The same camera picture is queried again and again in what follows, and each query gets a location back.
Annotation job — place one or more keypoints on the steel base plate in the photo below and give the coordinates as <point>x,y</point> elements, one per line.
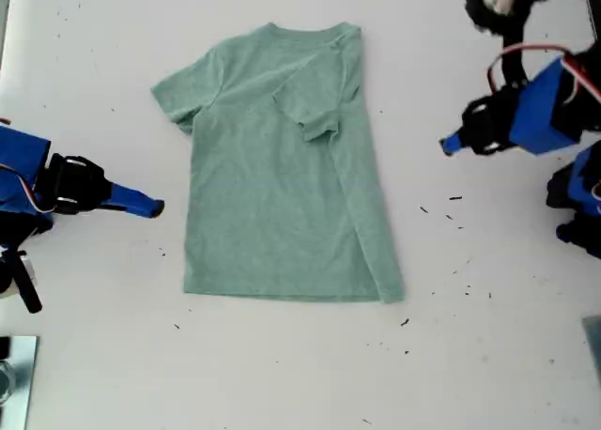
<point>26,378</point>

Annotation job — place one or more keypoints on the black clamp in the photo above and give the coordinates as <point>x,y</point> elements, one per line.
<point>4,348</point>

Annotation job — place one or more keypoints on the green t-shirt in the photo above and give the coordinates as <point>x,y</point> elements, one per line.
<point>272,190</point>

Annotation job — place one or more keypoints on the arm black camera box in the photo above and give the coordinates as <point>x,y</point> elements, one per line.
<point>9,277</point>

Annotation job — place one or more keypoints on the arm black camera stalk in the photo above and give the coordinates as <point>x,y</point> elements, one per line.
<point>28,291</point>
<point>514,59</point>

